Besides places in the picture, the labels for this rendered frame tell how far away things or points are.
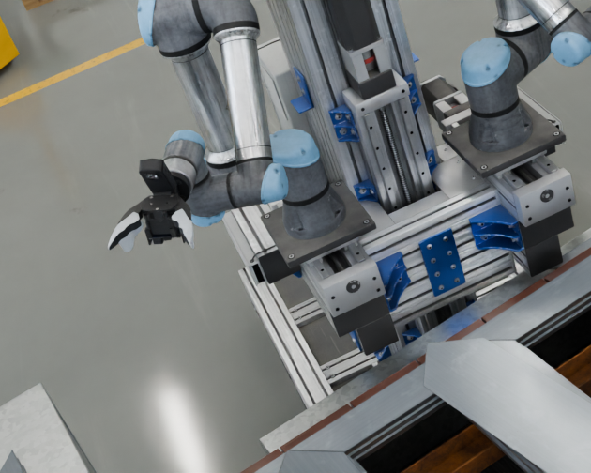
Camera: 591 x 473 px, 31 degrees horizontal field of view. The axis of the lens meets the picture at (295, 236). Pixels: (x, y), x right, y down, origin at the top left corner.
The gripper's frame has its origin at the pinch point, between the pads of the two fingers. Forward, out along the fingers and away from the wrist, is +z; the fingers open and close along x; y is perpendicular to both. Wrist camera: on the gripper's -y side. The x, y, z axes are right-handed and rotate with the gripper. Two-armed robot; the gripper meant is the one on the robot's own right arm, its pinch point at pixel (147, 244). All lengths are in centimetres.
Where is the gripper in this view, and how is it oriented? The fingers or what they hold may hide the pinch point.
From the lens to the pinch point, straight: 193.4
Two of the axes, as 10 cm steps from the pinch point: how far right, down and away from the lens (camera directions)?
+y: 1.6, 7.8, 6.1
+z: -1.1, 6.3, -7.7
